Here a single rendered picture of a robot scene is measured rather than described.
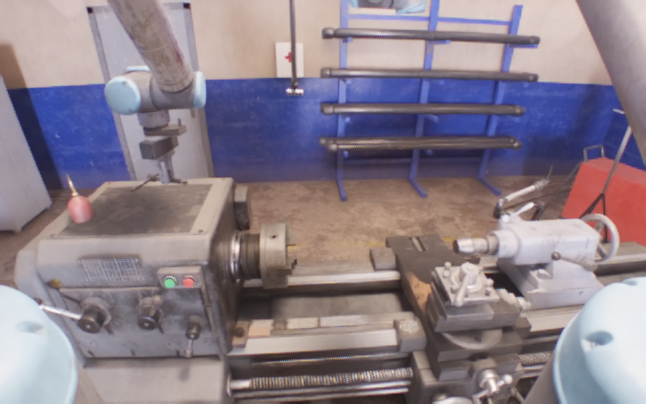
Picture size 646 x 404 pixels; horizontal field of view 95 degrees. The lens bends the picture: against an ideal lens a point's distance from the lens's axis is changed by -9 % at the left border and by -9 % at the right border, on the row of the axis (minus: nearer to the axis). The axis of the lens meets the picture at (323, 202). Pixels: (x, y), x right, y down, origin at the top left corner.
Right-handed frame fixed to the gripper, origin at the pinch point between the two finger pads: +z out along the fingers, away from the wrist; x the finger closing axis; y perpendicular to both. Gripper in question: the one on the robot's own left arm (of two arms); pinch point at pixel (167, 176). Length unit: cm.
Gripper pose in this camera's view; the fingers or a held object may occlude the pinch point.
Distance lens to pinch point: 115.5
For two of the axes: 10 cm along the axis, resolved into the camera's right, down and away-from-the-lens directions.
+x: -1.6, 4.7, -8.7
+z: -0.1, 8.8, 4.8
